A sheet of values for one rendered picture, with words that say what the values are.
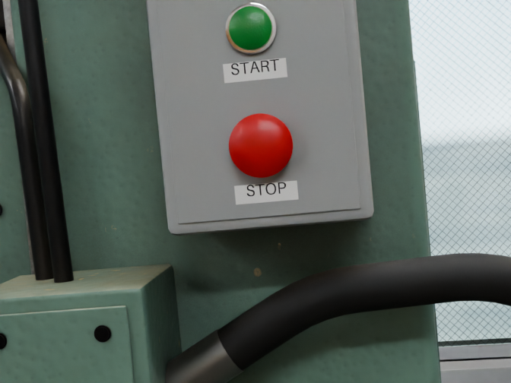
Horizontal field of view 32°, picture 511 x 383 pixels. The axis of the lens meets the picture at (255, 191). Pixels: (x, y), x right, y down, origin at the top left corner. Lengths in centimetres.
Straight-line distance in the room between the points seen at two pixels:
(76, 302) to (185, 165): 8
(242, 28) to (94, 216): 15
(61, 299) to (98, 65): 14
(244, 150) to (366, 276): 9
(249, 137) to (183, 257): 11
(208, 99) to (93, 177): 10
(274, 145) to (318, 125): 2
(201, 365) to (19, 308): 9
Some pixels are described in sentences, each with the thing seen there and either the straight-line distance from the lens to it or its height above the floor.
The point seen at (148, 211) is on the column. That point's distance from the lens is 50.
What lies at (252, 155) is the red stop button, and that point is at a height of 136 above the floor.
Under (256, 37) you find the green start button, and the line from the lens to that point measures 42.
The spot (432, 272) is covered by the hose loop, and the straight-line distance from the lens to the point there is 45.
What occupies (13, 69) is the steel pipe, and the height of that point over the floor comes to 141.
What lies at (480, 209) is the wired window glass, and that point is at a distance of 196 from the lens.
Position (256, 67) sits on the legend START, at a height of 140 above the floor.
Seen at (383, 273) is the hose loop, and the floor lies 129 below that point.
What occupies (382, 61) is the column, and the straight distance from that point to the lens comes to 49.
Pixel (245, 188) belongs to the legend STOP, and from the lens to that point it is 43.
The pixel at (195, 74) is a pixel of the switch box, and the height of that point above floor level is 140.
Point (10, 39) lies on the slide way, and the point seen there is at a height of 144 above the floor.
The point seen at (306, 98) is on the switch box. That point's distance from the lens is 43.
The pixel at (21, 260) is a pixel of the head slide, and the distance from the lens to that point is 57.
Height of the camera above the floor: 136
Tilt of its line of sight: 3 degrees down
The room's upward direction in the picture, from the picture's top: 5 degrees counter-clockwise
